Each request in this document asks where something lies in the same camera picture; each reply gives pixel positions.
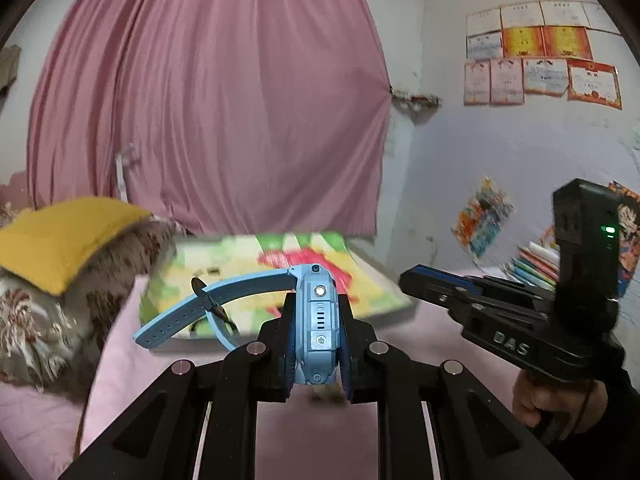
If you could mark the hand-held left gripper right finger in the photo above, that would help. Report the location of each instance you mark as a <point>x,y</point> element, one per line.
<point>351,360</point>

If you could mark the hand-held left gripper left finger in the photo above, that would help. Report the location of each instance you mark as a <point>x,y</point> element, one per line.
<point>281,350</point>

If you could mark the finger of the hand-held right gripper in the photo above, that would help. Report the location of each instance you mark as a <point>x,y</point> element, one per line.
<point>430,292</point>
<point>445,276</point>

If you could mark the blue smartwatch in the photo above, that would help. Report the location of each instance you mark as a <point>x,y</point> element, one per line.
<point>317,320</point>

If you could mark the grey box with colourful lining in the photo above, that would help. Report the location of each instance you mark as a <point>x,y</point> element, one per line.
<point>240,260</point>

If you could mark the person's right hand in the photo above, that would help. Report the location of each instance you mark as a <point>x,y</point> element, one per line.
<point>555,402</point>

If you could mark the stack of books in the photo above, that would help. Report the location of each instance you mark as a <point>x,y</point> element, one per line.
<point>535,265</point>

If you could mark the pink bed sheet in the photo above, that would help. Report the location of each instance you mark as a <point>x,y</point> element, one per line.
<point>125,370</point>

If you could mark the floral patterned pillow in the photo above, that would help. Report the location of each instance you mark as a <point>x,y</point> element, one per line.
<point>45,330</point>

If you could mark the yellow pillow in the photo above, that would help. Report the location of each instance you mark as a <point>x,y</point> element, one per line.
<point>55,240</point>

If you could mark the pink curtain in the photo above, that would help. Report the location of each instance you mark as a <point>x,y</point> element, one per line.
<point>210,100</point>

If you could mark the green hanging towel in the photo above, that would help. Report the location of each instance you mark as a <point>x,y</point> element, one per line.
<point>9,70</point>

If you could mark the cartoon figure wall poster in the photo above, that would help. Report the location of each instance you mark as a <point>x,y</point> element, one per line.
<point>627,240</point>

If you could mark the colourful wall poster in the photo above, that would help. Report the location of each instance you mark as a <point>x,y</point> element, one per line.
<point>484,217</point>

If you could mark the group of wall certificates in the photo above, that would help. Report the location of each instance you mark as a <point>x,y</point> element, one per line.
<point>542,60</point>

